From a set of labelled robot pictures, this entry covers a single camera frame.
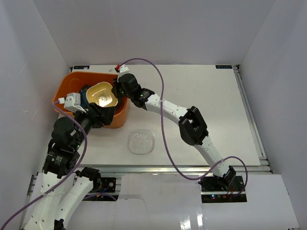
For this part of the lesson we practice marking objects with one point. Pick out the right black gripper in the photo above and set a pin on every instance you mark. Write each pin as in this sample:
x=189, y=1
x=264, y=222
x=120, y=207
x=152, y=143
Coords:
x=115, y=89

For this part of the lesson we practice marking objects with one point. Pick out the clear glass round plate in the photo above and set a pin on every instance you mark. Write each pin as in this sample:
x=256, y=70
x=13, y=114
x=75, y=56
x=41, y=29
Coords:
x=141, y=142

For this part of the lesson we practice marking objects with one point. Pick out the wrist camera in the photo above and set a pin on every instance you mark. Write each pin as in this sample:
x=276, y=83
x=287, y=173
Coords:
x=121, y=70
x=72, y=102

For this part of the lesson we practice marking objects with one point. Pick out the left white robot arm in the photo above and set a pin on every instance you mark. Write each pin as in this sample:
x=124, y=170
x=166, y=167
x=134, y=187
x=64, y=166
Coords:
x=64, y=187

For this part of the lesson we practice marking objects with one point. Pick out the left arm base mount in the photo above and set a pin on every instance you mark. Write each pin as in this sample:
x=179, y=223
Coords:
x=103, y=187

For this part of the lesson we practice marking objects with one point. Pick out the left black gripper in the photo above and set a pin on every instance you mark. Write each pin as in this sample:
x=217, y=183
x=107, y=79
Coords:
x=101, y=112

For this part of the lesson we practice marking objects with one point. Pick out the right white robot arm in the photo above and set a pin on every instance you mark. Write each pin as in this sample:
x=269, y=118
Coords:
x=192, y=127

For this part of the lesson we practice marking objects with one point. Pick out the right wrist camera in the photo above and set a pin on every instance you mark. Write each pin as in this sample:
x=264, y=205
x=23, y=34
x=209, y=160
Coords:
x=121, y=70

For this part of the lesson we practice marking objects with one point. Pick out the yellow square small plate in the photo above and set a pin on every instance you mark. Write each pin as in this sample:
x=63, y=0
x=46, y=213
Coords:
x=102, y=95

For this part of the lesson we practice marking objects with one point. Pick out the aluminium table frame rail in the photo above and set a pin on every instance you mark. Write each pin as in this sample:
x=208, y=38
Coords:
x=216, y=90

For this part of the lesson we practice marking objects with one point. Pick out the orange plastic bin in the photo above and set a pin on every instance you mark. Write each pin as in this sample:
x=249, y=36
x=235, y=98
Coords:
x=74, y=81

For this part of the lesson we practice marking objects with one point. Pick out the dark blue leaf plate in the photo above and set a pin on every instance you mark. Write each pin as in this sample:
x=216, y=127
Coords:
x=84, y=101

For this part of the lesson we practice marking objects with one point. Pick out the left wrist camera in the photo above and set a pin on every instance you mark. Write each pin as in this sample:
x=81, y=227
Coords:
x=72, y=102

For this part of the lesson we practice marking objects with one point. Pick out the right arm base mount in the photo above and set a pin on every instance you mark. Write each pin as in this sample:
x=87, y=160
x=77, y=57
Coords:
x=213, y=192

